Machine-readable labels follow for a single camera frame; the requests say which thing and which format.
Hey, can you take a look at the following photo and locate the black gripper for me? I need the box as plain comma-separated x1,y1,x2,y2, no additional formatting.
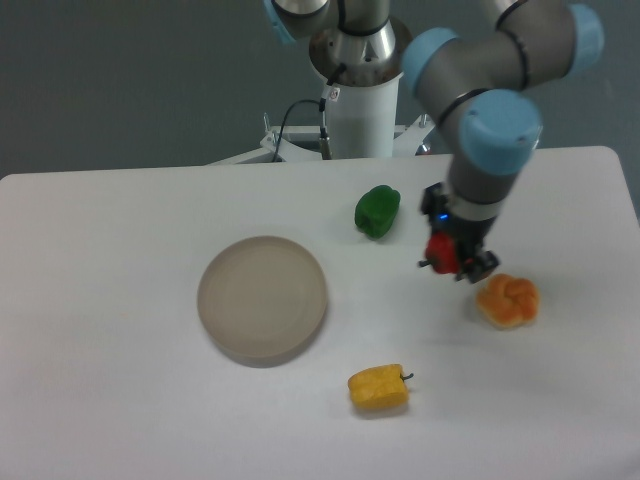
420,183,500,283

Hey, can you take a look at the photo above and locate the red bell pepper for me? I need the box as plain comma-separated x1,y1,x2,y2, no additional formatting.
418,240,459,274

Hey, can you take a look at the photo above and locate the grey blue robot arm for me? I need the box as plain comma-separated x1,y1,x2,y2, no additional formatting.
264,1,605,283

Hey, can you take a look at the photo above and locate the green bell pepper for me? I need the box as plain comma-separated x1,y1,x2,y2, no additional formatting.
354,185,401,240

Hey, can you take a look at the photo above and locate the yellow bell pepper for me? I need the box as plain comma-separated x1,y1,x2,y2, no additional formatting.
347,364,414,411

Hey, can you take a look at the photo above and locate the beige round plate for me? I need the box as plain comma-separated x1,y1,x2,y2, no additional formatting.
197,236,329,368

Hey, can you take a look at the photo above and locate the orange knotted bread roll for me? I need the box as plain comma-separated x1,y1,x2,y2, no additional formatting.
475,274,540,329

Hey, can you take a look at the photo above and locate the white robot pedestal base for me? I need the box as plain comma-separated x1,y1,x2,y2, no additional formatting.
219,17,435,165

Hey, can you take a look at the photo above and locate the black cable with connector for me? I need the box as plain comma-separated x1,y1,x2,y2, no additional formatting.
272,62,349,164

